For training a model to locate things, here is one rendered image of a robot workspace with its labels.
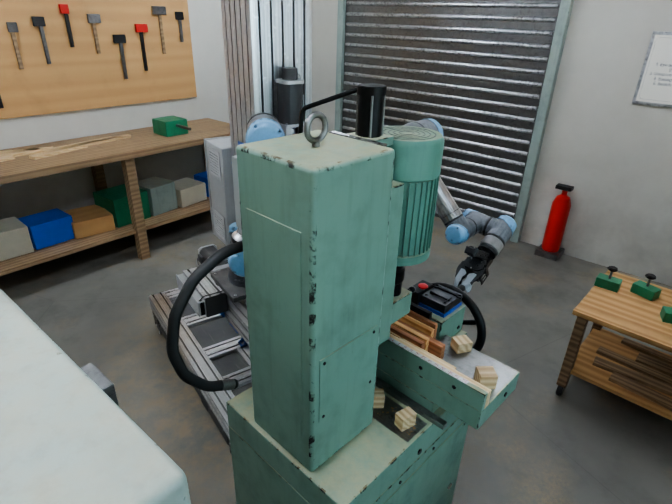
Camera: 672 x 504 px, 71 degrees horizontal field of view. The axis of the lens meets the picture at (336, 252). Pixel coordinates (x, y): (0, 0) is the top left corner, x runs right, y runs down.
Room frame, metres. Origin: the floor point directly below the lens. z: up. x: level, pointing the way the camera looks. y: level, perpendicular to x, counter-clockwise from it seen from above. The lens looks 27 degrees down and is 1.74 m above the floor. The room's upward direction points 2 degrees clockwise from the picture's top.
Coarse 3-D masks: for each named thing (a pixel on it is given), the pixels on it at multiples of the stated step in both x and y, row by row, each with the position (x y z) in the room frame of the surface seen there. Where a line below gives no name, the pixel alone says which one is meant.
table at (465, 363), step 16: (448, 336) 1.15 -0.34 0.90; (448, 352) 1.07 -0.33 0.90; (480, 352) 1.08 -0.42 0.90; (384, 368) 1.05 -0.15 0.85; (400, 368) 1.01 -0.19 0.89; (464, 368) 1.00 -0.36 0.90; (496, 368) 1.01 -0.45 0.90; (512, 368) 1.01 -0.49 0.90; (416, 384) 0.97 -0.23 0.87; (432, 384) 0.94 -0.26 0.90; (512, 384) 0.97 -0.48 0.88; (432, 400) 0.94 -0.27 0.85; (448, 400) 0.91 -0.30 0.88; (496, 400) 0.91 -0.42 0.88; (464, 416) 0.87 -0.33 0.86; (480, 416) 0.85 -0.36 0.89
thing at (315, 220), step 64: (256, 192) 0.85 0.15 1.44; (320, 192) 0.75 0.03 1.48; (384, 192) 0.88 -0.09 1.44; (256, 256) 0.85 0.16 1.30; (320, 256) 0.75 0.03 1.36; (384, 256) 0.89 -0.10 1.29; (256, 320) 0.86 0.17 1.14; (320, 320) 0.75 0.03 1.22; (256, 384) 0.87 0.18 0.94; (320, 384) 0.75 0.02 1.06; (320, 448) 0.76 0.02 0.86
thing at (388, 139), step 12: (360, 84) 1.01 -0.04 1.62; (372, 84) 1.02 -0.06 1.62; (360, 96) 0.99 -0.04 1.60; (372, 96) 0.98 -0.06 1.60; (384, 96) 1.00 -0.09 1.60; (360, 108) 0.99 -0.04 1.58; (372, 108) 0.98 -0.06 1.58; (384, 108) 1.00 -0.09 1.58; (360, 120) 0.99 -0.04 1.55; (372, 120) 0.98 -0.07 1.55; (360, 132) 0.99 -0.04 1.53; (372, 132) 0.98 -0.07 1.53
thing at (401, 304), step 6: (402, 288) 1.13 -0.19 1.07; (402, 294) 1.10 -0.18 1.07; (408, 294) 1.10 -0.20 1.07; (396, 300) 1.07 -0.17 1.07; (402, 300) 1.08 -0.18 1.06; (408, 300) 1.10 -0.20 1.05; (396, 306) 1.06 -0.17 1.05; (402, 306) 1.09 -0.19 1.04; (408, 306) 1.11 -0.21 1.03; (396, 312) 1.07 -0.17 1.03; (402, 312) 1.09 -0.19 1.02; (408, 312) 1.11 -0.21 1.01; (396, 318) 1.07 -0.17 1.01
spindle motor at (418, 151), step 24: (408, 144) 1.02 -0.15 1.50; (432, 144) 1.03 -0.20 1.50; (408, 168) 1.02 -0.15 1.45; (432, 168) 1.04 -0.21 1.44; (408, 192) 1.02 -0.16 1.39; (432, 192) 1.05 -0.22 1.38; (408, 216) 1.02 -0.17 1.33; (432, 216) 1.07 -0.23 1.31; (408, 240) 1.02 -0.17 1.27; (408, 264) 1.02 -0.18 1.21
